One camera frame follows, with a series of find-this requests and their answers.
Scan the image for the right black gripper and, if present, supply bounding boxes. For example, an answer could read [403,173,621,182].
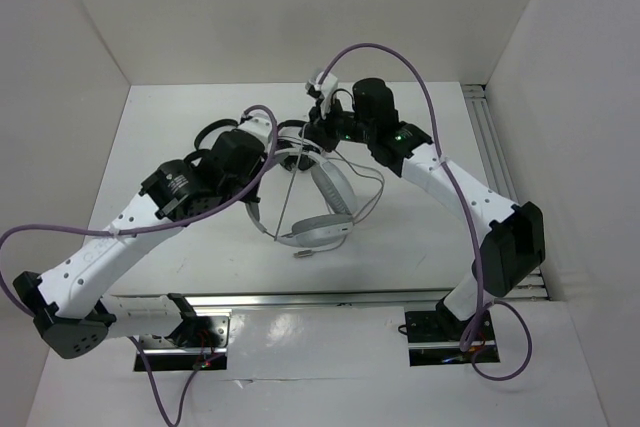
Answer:
[300,91,376,151]

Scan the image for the grey headphone cable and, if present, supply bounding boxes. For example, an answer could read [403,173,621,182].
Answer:
[263,124,385,261]

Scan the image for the grey white headphones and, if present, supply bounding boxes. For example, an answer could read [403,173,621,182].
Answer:
[246,140,358,251]

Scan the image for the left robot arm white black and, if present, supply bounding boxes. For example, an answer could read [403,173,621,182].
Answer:
[13,127,272,359]

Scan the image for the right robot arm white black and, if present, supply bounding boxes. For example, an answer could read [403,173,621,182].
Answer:
[306,78,546,339]

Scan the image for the left black headphones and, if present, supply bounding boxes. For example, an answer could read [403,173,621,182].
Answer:
[185,119,239,162]

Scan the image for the black headphones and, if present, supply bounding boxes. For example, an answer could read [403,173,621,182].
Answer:
[277,119,315,172]
[185,119,239,162]

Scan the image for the right black headphones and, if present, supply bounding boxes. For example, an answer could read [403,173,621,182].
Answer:
[277,119,315,172]

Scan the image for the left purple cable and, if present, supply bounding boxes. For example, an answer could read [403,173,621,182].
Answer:
[0,104,279,321]

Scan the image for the purple cable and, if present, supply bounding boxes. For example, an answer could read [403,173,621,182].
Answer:
[0,104,279,321]
[322,43,534,379]

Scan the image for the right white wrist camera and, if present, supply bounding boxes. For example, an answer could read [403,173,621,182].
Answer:
[305,69,339,118]

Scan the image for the aluminium side rail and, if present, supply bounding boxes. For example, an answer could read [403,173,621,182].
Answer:
[461,84,550,301]

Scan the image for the aluminium front rail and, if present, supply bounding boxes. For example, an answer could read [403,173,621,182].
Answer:
[184,289,448,309]

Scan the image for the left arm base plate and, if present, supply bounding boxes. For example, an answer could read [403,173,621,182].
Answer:
[138,309,231,372]

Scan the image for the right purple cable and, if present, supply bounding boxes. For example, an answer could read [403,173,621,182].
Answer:
[322,43,534,379]

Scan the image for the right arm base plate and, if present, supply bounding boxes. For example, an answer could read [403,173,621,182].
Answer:
[398,310,500,367]

